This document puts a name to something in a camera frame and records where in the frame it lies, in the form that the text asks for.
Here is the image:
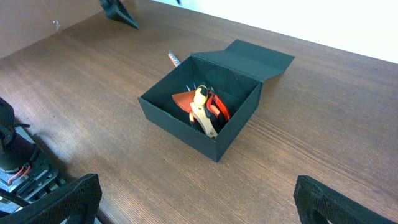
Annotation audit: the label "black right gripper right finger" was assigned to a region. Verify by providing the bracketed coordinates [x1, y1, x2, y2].
[294, 175, 395, 224]

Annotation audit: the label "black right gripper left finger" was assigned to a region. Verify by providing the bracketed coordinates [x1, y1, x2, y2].
[1, 174, 102, 224]

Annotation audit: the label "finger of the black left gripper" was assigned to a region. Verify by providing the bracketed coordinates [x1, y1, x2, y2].
[100, 0, 139, 29]

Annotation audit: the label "orange socket bit rail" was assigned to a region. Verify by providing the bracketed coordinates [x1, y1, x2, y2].
[168, 51, 180, 67]

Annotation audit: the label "orange scraper wooden handle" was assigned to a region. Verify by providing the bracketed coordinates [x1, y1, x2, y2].
[172, 90, 218, 139]

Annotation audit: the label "yellow black stubby screwdriver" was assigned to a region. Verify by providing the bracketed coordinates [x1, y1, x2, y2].
[193, 85, 208, 106]

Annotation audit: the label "small red diagonal cutters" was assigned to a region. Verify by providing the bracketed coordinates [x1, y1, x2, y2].
[206, 87, 231, 122]

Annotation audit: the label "black storage box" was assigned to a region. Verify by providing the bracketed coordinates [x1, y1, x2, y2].
[139, 40, 294, 162]

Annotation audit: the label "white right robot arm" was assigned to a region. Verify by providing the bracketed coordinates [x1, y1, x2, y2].
[1, 100, 390, 223]

